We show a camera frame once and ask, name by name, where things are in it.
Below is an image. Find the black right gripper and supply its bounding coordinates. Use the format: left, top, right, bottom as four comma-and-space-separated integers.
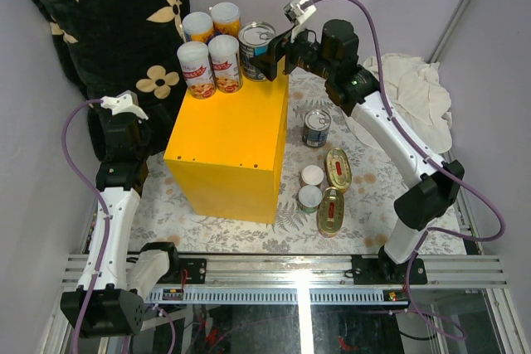
251, 19, 336, 82

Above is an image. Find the blue round tin can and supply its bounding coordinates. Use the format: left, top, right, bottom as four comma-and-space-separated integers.
238, 22, 275, 81

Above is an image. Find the orange lidded front can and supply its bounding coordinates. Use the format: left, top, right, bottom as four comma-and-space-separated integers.
210, 2, 241, 41

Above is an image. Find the red white lidded can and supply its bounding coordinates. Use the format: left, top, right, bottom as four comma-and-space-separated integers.
177, 41, 217, 99

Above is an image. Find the dark round tin can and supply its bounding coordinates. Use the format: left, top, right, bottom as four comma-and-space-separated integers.
302, 109, 331, 148

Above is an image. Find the orange blue lidded can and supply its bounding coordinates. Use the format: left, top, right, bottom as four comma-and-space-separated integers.
182, 12, 215, 43

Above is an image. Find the black floral plush pillow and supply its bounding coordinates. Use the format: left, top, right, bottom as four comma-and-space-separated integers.
32, 0, 190, 153

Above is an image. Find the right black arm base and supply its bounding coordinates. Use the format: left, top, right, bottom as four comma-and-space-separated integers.
343, 255, 427, 285

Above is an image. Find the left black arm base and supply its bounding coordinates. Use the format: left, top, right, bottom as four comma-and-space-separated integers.
168, 258, 207, 289

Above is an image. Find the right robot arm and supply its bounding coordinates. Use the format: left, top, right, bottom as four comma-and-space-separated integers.
250, 19, 465, 284

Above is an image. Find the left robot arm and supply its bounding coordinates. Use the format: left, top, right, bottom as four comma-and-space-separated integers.
61, 113, 182, 341

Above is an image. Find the yellow wooden shelf box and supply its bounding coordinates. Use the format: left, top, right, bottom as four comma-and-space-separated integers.
163, 63, 289, 224

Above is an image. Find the brown can white lid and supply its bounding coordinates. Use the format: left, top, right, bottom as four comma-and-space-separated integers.
300, 165, 324, 187

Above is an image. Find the upper gold oval tin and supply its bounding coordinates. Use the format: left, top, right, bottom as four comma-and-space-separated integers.
325, 148, 352, 193

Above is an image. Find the gold oval tin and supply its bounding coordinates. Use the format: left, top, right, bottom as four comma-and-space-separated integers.
317, 187, 344, 238
325, 148, 352, 193

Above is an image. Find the grey lidded small can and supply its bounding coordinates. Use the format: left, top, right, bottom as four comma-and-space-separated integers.
298, 185, 323, 214

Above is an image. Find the floral patterned table mat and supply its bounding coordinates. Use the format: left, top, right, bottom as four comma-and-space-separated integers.
88, 73, 468, 255

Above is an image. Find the white crumpled cloth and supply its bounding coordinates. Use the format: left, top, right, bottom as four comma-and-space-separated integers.
348, 52, 454, 155

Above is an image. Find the lower gold oval tin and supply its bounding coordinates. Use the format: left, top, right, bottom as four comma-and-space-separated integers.
317, 187, 344, 238

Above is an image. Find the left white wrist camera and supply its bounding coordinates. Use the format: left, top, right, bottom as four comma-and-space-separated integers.
100, 90, 149, 120

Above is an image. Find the aluminium frame rail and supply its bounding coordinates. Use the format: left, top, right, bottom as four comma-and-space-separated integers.
61, 252, 508, 305

